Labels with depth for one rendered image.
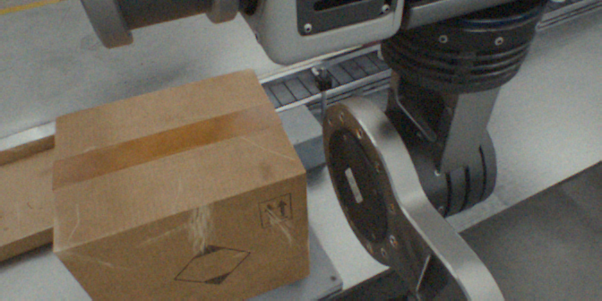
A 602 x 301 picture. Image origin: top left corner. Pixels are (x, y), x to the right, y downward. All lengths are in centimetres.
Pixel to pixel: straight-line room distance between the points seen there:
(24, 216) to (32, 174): 11
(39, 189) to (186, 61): 49
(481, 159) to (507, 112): 63
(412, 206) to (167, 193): 29
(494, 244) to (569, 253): 27
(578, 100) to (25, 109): 134
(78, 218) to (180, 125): 18
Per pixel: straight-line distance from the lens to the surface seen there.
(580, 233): 210
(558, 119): 118
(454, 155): 49
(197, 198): 56
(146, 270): 63
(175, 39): 139
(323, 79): 94
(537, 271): 193
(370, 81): 110
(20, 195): 109
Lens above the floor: 155
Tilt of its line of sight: 45 degrees down
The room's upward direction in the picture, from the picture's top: 3 degrees counter-clockwise
